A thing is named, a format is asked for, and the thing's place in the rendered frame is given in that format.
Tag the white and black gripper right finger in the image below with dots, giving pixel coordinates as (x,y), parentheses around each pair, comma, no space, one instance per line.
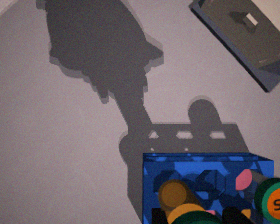
(232,215)

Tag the blue tube rack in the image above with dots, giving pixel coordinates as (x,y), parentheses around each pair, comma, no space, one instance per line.
(199,173)

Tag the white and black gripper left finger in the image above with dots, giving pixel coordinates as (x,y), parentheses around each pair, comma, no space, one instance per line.
(158,216)

